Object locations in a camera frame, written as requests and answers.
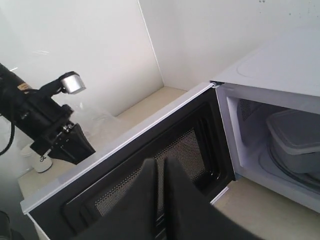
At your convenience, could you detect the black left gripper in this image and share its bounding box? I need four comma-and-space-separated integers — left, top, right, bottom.
7, 89, 96, 165

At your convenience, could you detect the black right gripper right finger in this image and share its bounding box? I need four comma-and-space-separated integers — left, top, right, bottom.
164, 157, 320, 240

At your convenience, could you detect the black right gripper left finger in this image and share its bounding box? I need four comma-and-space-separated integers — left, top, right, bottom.
84, 158, 157, 240

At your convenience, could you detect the white lidded plastic container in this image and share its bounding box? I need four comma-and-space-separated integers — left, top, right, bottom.
266, 109, 320, 174

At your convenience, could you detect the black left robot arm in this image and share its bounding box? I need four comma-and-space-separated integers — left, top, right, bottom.
0, 65, 95, 165

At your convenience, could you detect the microwave door with black window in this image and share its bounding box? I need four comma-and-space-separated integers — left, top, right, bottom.
20, 82, 235, 240

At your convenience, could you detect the glass microwave turntable plate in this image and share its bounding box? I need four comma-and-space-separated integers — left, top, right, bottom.
258, 147, 320, 193

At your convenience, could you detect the white microwave oven body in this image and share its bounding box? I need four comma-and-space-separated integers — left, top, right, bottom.
212, 25, 320, 212

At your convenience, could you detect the white cup with black mark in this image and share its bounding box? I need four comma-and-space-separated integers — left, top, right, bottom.
20, 144, 53, 173

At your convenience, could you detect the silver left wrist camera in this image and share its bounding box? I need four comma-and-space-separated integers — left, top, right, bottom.
39, 71, 87, 96

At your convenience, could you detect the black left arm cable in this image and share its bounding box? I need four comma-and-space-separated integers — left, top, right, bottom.
0, 117, 16, 156

